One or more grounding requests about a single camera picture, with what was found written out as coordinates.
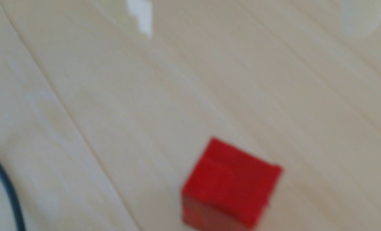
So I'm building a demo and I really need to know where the red block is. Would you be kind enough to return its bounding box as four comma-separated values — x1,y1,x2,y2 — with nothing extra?
181,137,284,231

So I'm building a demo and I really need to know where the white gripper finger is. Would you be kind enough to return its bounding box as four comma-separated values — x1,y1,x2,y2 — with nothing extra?
126,0,154,38
341,0,381,40

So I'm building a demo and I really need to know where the black camera cable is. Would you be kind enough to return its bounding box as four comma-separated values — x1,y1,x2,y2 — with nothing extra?
0,143,27,231

